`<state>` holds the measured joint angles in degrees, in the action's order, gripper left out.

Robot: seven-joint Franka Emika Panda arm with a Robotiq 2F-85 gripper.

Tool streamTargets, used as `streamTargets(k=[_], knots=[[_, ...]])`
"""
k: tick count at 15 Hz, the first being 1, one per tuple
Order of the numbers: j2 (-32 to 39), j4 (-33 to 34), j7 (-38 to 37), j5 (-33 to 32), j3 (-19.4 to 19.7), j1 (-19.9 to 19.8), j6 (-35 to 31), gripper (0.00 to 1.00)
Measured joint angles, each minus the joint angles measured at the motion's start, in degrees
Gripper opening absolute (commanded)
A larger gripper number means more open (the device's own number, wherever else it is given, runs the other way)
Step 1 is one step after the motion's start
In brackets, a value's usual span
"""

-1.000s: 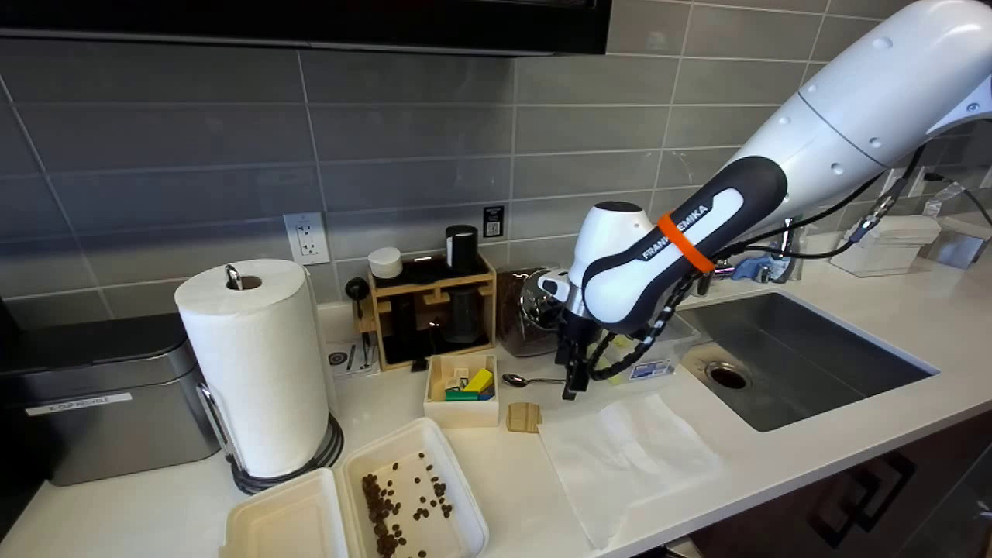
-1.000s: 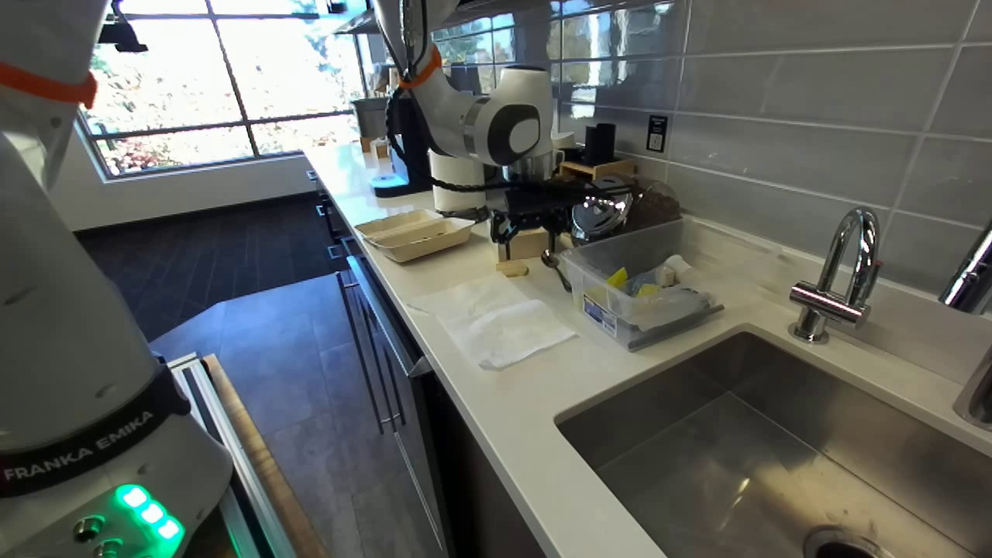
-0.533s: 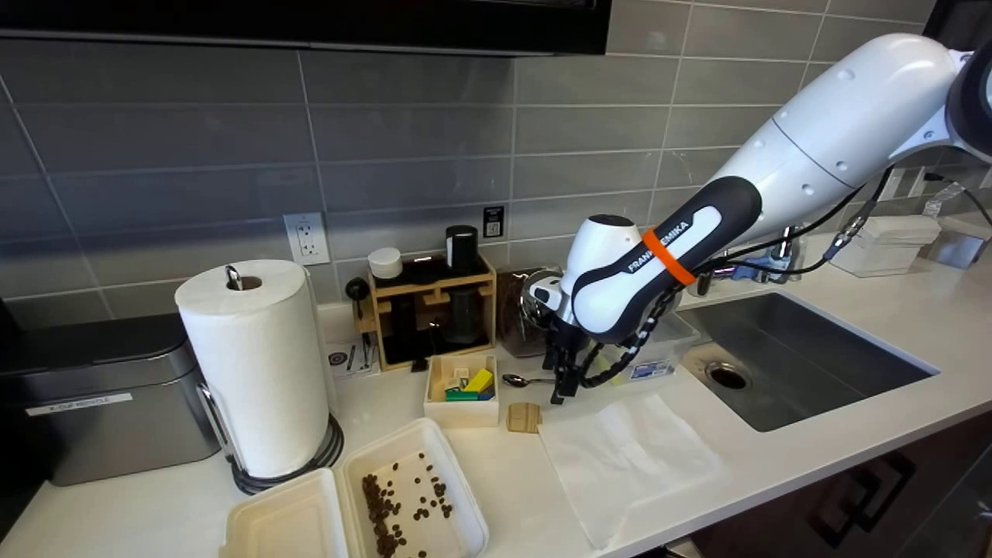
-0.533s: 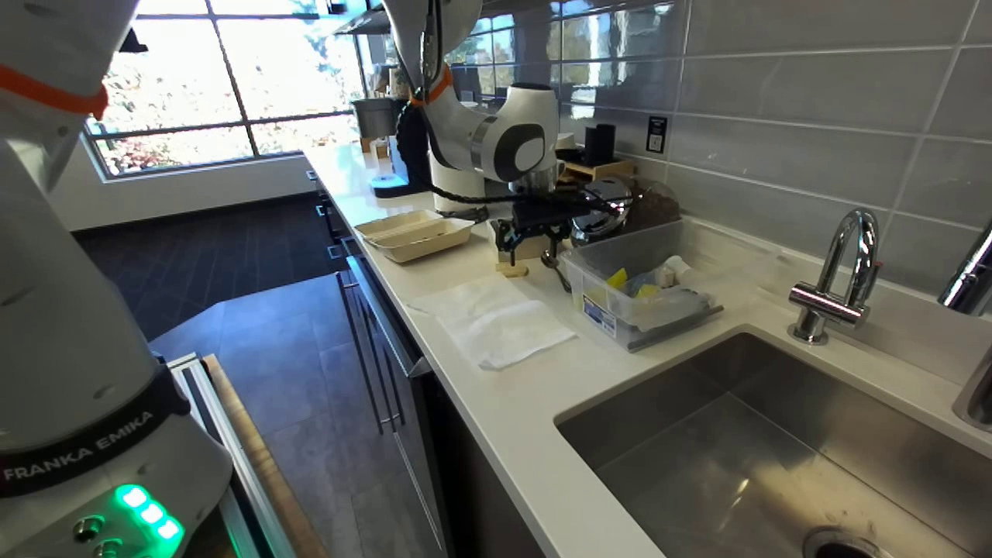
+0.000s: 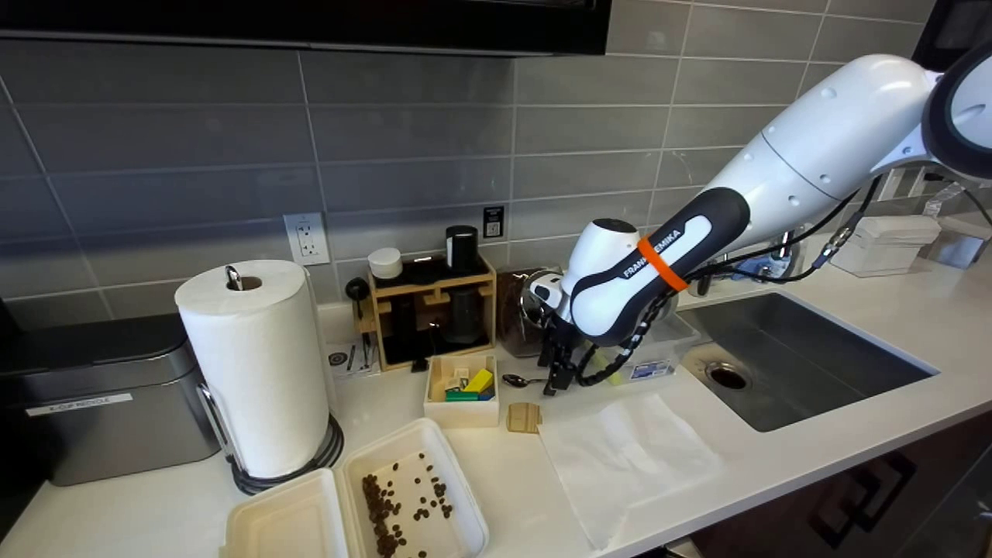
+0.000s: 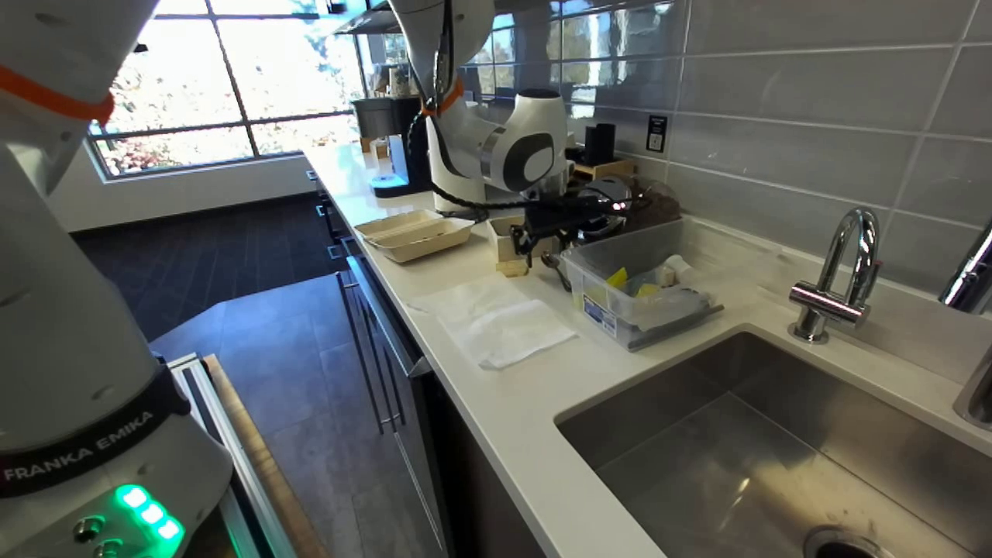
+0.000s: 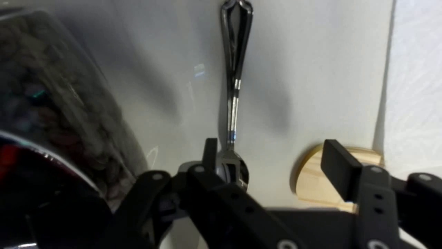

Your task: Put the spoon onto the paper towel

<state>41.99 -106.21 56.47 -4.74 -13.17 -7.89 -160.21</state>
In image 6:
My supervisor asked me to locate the black coffee machine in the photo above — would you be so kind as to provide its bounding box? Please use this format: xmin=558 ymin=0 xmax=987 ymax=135
xmin=351 ymin=93 xmax=430 ymax=202

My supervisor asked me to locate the wooden organizer rack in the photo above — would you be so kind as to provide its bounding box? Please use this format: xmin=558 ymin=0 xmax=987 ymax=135
xmin=563 ymin=122 xmax=643 ymax=193

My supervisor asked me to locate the stainless steel sink basin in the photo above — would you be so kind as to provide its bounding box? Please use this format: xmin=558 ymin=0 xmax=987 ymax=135
xmin=556 ymin=324 xmax=992 ymax=558

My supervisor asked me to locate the small chrome faucet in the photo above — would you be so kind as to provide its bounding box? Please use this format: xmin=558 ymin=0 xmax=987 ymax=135
xmin=787 ymin=203 xmax=883 ymax=348

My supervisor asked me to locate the black cabinet door handle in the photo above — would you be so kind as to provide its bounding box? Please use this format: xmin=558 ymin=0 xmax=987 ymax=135
xmin=335 ymin=263 xmax=415 ymax=440

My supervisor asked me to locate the large chrome faucet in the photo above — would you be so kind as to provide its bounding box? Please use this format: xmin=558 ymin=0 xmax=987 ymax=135
xmin=937 ymin=221 xmax=992 ymax=319

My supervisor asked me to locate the wooden plank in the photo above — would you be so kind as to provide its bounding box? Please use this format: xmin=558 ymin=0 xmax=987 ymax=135
xmin=198 ymin=349 xmax=328 ymax=558

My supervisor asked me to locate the clear plastic storage container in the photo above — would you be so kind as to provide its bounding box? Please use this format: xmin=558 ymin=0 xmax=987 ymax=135
xmin=556 ymin=218 xmax=724 ymax=352

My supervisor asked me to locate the black wall outlet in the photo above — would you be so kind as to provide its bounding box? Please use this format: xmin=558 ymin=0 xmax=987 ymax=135
xmin=641 ymin=111 xmax=670 ymax=157

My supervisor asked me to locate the large window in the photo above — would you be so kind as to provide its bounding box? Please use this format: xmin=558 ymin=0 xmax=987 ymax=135
xmin=91 ymin=0 xmax=387 ymax=181

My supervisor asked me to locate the white dish towel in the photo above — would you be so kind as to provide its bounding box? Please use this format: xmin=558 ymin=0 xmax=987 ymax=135
xmin=415 ymin=276 xmax=579 ymax=374

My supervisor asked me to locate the sink drain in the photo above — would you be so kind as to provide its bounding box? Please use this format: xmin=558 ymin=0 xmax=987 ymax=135
xmin=804 ymin=525 xmax=883 ymax=558

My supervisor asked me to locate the beige takeout clamshell tray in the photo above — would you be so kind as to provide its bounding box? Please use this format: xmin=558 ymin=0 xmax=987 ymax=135
xmin=353 ymin=209 xmax=479 ymax=265

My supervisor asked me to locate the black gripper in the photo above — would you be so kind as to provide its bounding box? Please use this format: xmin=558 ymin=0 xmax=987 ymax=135
xmin=510 ymin=181 xmax=635 ymax=265

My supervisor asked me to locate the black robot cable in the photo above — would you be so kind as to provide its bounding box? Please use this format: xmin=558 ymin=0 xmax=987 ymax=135
xmin=411 ymin=0 xmax=546 ymax=218

